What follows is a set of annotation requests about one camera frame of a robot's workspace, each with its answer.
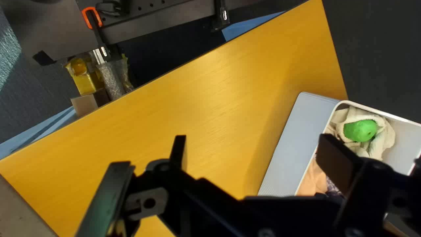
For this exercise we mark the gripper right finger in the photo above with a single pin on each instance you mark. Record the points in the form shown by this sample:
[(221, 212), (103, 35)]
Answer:
[(365, 184)]

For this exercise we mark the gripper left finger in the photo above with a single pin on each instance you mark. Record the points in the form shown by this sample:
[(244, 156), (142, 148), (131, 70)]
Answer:
[(158, 184)]

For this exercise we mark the white ribbed basket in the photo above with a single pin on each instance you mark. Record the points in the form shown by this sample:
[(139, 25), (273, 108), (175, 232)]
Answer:
[(296, 144)]

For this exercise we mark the white towel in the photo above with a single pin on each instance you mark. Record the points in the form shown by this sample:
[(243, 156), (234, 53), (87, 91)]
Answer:
[(386, 136)]

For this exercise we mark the peach cloth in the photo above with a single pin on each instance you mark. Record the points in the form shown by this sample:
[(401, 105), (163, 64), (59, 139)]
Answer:
[(312, 184)]

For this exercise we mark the green ball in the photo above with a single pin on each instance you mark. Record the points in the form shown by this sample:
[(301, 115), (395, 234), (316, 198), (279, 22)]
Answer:
[(359, 130)]

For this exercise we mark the cardboard box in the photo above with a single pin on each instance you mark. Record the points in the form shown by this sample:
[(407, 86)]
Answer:
[(86, 103)]

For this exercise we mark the roll of bubble wrap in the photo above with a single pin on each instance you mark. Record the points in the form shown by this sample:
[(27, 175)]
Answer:
[(113, 80)]

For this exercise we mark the yellow bottle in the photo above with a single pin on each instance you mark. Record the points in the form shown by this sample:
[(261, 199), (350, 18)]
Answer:
[(82, 77)]

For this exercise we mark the blue panel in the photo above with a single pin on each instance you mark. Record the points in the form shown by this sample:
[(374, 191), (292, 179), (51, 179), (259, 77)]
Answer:
[(33, 131)]

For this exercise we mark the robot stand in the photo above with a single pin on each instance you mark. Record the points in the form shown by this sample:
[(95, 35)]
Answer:
[(65, 29)]

